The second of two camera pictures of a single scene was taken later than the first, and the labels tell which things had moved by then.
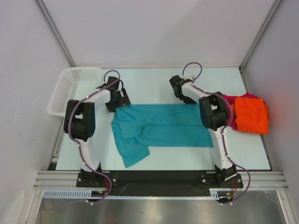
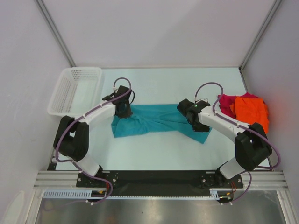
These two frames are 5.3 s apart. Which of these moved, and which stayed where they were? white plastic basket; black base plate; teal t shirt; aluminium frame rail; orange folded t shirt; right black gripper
Moved: right black gripper; teal t shirt
Stayed: aluminium frame rail; black base plate; white plastic basket; orange folded t shirt
